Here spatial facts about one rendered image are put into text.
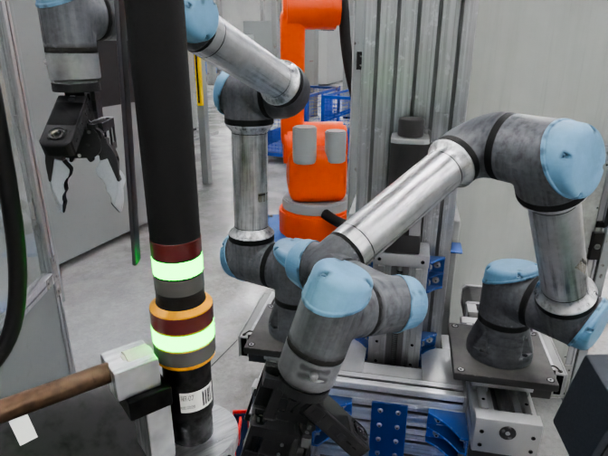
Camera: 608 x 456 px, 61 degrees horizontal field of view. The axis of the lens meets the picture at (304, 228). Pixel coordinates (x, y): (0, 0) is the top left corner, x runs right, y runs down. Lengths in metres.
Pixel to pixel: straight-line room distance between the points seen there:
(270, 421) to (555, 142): 0.57
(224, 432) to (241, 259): 0.89
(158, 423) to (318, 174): 4.03
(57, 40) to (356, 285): 0.56
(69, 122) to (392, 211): 0.50
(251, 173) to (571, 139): 0.69
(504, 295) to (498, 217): 1.23
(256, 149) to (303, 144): 3.02
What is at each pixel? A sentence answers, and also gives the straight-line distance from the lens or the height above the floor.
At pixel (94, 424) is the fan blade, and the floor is 1.38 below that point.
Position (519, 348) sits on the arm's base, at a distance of 1.30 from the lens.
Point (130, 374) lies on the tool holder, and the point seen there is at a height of 1.55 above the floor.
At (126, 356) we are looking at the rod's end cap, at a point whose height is 1.55.
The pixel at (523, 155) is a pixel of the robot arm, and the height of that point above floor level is 1.58.
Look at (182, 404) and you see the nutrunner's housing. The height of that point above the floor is 1.50.
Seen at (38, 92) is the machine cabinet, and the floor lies 1.35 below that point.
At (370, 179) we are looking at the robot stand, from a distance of 1.33.
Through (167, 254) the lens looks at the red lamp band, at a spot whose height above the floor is 1.62.
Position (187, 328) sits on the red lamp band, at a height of 1.57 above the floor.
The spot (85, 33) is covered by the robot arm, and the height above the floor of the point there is 1.75.
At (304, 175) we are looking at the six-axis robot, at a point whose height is 0.63.
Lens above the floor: 1.75
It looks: 21 degrees down
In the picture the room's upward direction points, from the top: straight up
